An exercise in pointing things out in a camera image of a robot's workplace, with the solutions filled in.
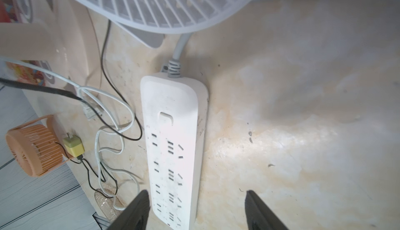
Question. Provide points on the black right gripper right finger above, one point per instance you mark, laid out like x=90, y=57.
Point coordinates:
x=259, y=216

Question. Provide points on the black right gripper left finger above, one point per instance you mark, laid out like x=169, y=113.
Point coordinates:
x=136, y=214

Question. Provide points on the yellow plug adapter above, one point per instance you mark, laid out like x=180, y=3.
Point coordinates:
x=73, y=145

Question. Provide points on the white power strip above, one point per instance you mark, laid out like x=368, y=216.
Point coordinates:
x=175, y=117

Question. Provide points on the small orange fan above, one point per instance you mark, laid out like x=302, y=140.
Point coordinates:
x=36, y=147

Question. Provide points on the red candy bag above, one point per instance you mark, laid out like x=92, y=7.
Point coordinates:
x=17, y=72

